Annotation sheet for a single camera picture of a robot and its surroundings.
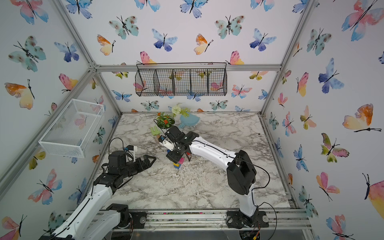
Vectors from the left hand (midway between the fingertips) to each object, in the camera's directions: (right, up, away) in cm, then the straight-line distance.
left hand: (152, 159), depth 82 cm
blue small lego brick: (+13, -6, +9) cm, 17 cm away
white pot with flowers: (+5, +21, +14) cm, 26 cm away
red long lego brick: (+21, +7, -21) cm, 30 cm away
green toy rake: (-6, +14, +28) cm, 32 cm away
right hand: (+12, +4, +1) cm, 13 cm away
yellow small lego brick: (+12, -4, +7) cm, 14 cm away
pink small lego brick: (+17, +1, -6) cm, 18 cm away
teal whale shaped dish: (+19, +22, +33) cm, 44 cm away
